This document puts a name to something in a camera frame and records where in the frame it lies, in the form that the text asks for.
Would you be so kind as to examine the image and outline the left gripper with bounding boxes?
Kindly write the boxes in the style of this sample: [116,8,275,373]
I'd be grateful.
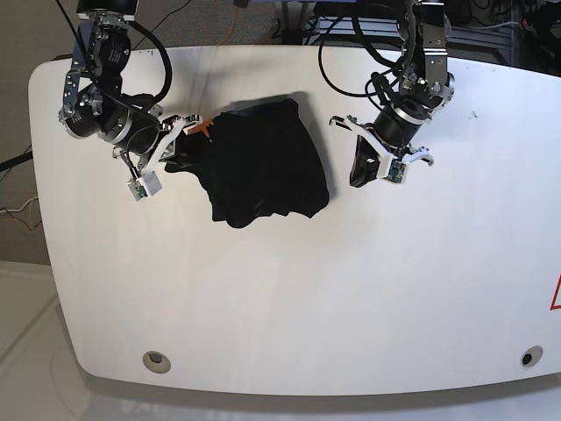
[330,107,434,188]

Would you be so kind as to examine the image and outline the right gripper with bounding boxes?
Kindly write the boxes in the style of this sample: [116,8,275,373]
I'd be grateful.
[111,113,202,178]

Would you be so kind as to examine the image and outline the black T-shirt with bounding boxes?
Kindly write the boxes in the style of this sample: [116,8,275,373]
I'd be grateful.
[168,98,330,229]

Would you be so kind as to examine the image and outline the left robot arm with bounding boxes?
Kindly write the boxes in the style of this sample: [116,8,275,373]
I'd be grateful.
[330,1,455,188]

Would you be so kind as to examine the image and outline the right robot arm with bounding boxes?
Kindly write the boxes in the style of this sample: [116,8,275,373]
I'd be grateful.
[59,1,202,180]

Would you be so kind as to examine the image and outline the left table grommet hole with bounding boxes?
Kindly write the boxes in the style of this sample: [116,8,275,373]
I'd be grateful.
[143,351,171,375]

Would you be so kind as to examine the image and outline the table grommet hole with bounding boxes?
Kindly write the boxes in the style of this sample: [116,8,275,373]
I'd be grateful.
[143,351,171,375]
[521,346,543,367]

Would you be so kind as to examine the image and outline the red warning triangle sticker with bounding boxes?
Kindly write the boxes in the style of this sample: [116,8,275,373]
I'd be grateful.
[550,276,561,310]

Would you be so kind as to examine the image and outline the right table grommet hole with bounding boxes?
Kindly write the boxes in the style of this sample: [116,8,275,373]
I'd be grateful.
[521,346,543,367]

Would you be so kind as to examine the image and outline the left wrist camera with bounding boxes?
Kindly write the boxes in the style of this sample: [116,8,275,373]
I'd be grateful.
[376,158,408,184]

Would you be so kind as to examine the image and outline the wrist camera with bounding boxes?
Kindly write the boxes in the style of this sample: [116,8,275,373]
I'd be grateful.
[127,172,162,202]
[376,158,408,184]

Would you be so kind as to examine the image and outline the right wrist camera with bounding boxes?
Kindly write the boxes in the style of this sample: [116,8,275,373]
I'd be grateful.
[127,172,162,202]

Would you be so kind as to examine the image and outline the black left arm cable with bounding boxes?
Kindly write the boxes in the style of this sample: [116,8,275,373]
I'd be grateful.
[317,0,417,111]

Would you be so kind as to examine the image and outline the yellow floor cable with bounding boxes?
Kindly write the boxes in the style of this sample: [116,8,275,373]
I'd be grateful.
[0,197,43,232]

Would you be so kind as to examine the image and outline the aluminium frame rail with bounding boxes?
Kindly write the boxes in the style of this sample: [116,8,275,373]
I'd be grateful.
[295,14,524,68]

